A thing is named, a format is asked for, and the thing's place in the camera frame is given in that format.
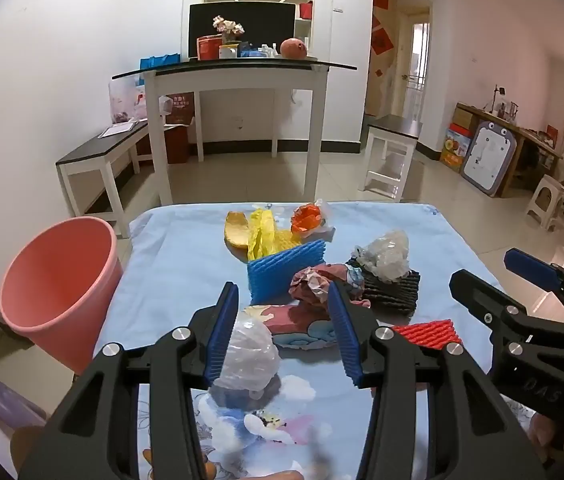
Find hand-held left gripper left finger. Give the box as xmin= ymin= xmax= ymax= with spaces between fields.
xmin=19 ymin=281 xmax=241 ymax=480

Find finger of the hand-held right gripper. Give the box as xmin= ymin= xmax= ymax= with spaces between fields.
xmin=449 ymin=269 xmax=564 ymax=361
xmin=504 ymin=247 xmax=564 ymax=326

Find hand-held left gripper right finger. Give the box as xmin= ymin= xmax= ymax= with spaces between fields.
xmin=327 ymin=280 xmax=548 ymax=480

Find clear plastic wrap ball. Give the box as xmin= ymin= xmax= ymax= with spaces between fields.
xmin=212 ymin=316 xmax=281 ymax=392

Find pink printed wrapper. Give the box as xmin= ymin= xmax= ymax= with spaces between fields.
xmin=244 ymin=302 xmax=343 ymax=351

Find red white paper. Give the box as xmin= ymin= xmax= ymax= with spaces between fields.
xmin=289 ymin=262 xmax=373 ymax=308

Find black foam net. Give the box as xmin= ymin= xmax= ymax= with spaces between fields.
xmin=344 ymin=257 xmax=421 ymax=317

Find red foam net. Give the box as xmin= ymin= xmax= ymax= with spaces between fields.
xmin=391 ymin=319 xmax=464 ymax=356

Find blue foam net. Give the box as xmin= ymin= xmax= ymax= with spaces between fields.
xmin=247 ymin=239 xmax=327 ymax=306

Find large orange peel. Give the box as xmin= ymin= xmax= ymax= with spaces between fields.
xmin=224 ymin=211 xmax=253 ymax=252

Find yellow foam net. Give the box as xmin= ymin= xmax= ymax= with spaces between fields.
xmin=247 ymin=208 xmax=307 ymax=261

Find clear bag with orange plastic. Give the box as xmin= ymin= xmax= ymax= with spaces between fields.
xmin=289 ymin=199 xmax=337 ymax=243

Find pink plastic bin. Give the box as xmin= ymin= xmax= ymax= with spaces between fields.
xmin=0 ymin=217 xmax=123 ymax=376

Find person's right hand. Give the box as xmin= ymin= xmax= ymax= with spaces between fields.
xmin=527 ymin=407 xmax=563 ymax=461

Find white plastic stool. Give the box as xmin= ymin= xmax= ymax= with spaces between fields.
xmin=527 ymin=175 xmax=564 ymax=232

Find blue printed tablecloth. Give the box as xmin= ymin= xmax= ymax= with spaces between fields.
xmin=89 ymin=201 xmax=553 ymax=480

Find white drawing board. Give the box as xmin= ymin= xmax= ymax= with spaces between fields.
xmin=460 ymin=121 xmax=517 ymax=197

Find wooden desk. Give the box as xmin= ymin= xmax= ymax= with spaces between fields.
xmin=452 ymin=102 xmax=563 ymax=196

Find colourful cardboard box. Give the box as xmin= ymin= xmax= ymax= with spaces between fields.
xmin=439 ymin=125 xmax=474 ymax=173

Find red carton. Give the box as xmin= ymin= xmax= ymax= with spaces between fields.
xmin=162 ymin=91 xmax=197 ymax=165

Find short dark-topped white bench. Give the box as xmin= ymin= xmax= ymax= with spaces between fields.
xmin=362 ymin=114 xmax=424 ymax=200

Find long dark-topped white bench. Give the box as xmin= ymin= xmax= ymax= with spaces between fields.
xmin=56 ymin=119 xmax=173 ymax=238

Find white papers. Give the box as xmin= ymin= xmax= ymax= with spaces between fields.
xmin=98 ymin=119 xmax=138 ymax=138

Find brown door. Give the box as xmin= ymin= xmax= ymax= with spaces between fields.
xmin=364 ymin=0 xmax=399 ymax=117

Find red white plastic bag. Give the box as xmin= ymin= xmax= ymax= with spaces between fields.
xmin=132 ymin=85 xmax=150 ymax=121

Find white table with glass top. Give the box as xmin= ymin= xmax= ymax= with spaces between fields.
xmin=112 ymin=57 xmax=357 ymax=206

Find blue bag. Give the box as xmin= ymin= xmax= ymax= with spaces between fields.
xmin=140 ymin=53 xmax=183 ymax=71

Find red tin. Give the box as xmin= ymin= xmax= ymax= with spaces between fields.
xmin=197 ymin=35 xmax=223 ymax=61

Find orange pomelo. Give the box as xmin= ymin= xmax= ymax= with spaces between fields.
xmin=281 ymin=37 xmax=309 ymax=59

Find pink flower bouquet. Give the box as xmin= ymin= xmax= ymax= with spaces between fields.
xmin=212 ymin=15 xmax=245 ymax=43

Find black monitor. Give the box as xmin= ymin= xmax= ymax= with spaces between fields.
xmin=188 ymin=1 xmax=297 ymax=59

